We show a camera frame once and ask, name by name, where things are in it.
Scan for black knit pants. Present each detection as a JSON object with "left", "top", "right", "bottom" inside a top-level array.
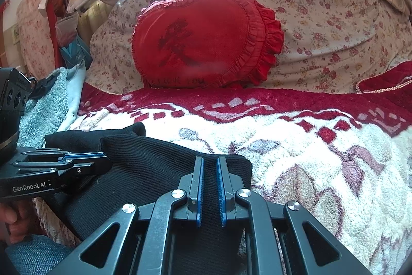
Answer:
[{"left": 45, "top": 122, "right": 242, "bottom": 274}]

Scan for person's left hand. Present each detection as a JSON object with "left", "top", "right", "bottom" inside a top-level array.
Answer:
[{"left": 1, "top": 199, "right": 37, "bottom": 244}]

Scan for grey fleece jacket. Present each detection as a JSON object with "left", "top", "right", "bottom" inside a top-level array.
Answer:
[{"left": 18, "top": 63, "right": 87, "bottom": 148}]

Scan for black garment on fleece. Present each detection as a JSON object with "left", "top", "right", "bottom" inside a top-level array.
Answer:
[{"left": 29, "top": 70, "right": 60, "bottom": 101}]

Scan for person's blue jeans leg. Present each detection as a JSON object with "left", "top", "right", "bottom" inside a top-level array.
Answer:
[{"left": 5, "top": 235, "right": 73, "bottom": 274}]

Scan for teal patterned bag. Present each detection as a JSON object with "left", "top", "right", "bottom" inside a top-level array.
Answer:
[{"left": 59, "top": 35, "right": 93, "bottom": 70}]

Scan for red and white plush blanket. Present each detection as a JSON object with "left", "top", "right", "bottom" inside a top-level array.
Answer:
[{"left": 72, "top": 84, "right": 411, "bottom": 274}]

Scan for red heart ruffled pillow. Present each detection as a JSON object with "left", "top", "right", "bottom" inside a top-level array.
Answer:
[{"left": 131, "top": 0, "right": 284, "bottom": 89}]

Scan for floral beige quilt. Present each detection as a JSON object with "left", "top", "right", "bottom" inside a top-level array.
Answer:
[{"left": 87, "top": 0, "right": 411, "bottom": 94}]

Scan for red folded blanket corner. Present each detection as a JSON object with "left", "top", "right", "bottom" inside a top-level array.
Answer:
[{"left": 355, "top": 61, "right": 412, "bottom": 94}]

